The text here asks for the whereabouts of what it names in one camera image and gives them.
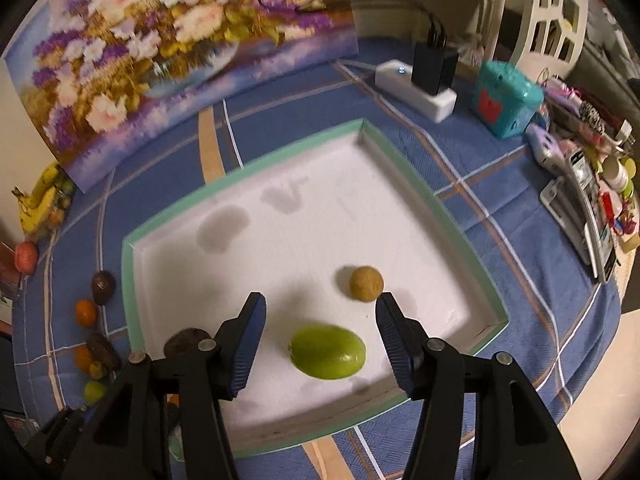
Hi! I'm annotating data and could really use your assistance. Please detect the purple white thermometer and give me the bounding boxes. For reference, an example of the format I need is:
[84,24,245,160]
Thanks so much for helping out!
[525,124,568,171]

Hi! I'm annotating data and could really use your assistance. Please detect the flower painting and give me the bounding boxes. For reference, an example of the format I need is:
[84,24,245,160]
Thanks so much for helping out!
[4,0,361,193]

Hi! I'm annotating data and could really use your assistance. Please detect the silver flat packet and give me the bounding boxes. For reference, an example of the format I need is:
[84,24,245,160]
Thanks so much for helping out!
[540,177,601,266]

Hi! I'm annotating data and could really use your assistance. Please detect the white power strip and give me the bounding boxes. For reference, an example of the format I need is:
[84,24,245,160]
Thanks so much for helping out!
[375,59,458,123]

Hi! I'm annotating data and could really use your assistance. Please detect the white tray with green rim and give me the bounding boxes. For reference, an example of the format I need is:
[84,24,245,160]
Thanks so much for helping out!
[121,117,511,461]

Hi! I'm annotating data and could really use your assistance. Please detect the white lattice chair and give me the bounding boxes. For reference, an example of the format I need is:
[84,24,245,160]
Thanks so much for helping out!
[487,0,591,78]

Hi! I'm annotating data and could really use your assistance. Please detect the blue plaid tablecloth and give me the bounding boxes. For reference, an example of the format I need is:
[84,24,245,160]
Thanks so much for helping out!
[12,35,626,480]

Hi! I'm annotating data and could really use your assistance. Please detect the bunch of yellow bananas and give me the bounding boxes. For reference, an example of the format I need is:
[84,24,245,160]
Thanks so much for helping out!
[12,160,76,236]

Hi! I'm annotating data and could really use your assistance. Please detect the red apple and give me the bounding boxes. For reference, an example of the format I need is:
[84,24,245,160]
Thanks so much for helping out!
[14,241,40,275]

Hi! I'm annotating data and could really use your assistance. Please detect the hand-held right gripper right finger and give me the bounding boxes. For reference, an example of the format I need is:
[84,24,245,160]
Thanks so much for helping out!
[375,292,581,480]

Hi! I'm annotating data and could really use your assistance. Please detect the small white jar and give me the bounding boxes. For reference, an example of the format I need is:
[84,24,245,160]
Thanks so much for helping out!
[602,155,638,191]

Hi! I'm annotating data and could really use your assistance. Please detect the teal plastic box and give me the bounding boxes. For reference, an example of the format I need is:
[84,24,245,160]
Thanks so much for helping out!
[469,60,546,139]

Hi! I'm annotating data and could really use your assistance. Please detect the black charger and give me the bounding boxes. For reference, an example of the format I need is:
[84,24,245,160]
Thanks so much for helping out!
[411,42,460,97]

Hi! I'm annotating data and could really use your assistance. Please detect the red patterned box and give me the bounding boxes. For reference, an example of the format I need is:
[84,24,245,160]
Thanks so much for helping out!
[0,240,23,306]

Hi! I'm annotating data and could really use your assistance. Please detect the pear-shaped dark brown avocado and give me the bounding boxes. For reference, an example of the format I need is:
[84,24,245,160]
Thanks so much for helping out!
[85,332,122,373]

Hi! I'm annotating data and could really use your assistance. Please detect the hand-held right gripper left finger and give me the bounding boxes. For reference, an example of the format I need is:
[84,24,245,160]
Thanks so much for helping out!
[60,291,268,480]

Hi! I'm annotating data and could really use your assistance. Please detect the black white striped pouch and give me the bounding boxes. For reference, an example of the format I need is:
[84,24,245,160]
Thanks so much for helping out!
[580,102,608,133]

